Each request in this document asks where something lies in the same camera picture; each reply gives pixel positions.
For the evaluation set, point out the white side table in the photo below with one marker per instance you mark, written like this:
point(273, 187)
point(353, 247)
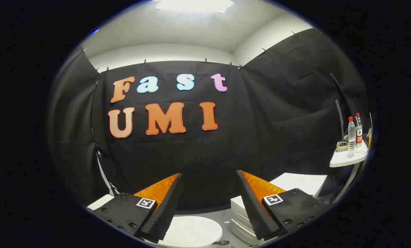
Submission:
point(343, 160)

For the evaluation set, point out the red label water bottle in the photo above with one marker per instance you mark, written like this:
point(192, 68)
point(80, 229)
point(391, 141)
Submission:
point(359, 132)

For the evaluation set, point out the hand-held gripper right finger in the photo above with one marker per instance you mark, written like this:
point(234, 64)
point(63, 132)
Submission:
point(257, 210)

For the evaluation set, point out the white drawer cabinet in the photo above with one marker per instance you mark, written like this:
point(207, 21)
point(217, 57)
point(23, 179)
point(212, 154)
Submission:
point(238, 220)

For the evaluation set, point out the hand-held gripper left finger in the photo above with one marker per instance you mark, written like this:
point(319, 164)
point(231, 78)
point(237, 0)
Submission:
point(164, 213)

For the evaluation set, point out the black backdrop cloth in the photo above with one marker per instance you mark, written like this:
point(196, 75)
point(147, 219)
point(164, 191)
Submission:
point(198, 155)

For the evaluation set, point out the clear water bottle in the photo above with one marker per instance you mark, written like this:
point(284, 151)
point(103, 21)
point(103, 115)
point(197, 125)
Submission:
point(351, 137)

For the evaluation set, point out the ceiling light panel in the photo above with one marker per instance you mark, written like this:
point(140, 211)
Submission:
point(195, 4)

